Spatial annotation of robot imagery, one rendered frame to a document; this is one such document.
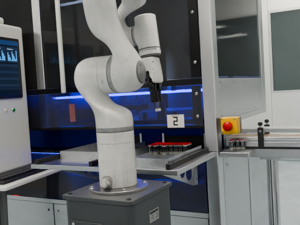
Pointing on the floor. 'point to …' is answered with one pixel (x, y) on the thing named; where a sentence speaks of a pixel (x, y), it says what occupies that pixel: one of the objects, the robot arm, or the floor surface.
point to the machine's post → (211, 110)
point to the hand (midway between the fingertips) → (156, 96)
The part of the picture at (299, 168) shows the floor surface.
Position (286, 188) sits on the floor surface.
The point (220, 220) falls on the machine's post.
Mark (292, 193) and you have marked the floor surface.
